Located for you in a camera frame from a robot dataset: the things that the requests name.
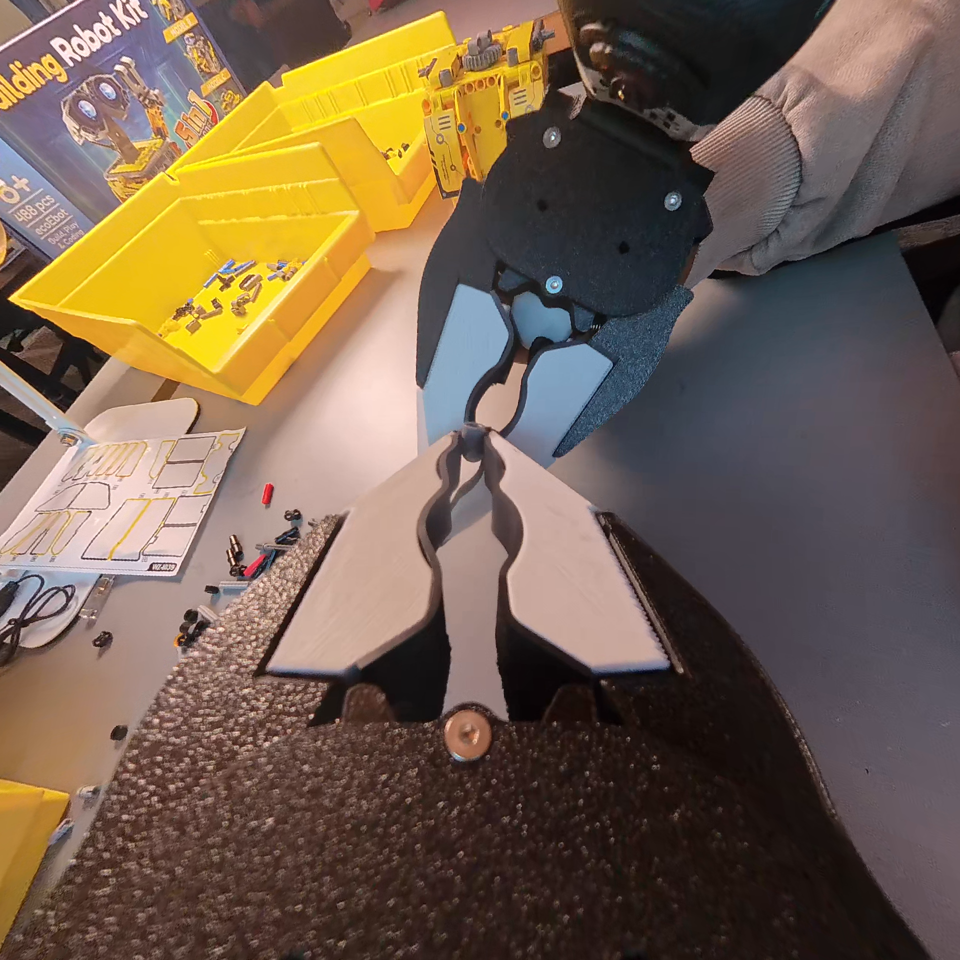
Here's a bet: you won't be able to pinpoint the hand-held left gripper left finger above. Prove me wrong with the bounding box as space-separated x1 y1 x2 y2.
264 431 462 720

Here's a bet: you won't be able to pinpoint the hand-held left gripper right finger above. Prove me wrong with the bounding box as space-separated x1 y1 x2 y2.
483 432 672 723

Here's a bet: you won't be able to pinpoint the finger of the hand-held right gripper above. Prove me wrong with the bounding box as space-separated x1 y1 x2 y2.
423 282 519 447
498 343 614 472

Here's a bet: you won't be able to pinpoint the yellow building brick model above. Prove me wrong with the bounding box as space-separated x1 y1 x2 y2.
418 21 560 202

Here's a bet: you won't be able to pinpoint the yellow storage bin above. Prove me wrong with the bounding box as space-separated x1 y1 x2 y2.
176 11 481 234
9 142 376 406
0 778 71 920

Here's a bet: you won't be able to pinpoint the person's right forearm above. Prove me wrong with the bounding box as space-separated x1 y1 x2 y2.
686 0 960 290

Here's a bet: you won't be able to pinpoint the grey desk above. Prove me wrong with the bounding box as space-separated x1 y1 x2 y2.
0 195 960 960

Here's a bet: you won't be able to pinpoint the pile of black red pins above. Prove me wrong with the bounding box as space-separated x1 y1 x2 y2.
172 508 316 646

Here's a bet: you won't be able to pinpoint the scattered blue grey brick pins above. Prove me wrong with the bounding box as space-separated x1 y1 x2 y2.
157 255 309 339

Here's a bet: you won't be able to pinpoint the white sticker sheet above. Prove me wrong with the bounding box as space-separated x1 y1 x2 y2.
0 427 247 579

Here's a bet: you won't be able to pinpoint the white lamp base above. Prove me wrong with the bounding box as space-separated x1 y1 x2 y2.
0 397 200 650

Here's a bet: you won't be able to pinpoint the printed toy packaging box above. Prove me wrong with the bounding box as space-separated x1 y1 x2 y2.
0 0 249 241

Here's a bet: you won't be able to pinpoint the black usb cable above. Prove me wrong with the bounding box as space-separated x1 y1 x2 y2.
0 573 76 669

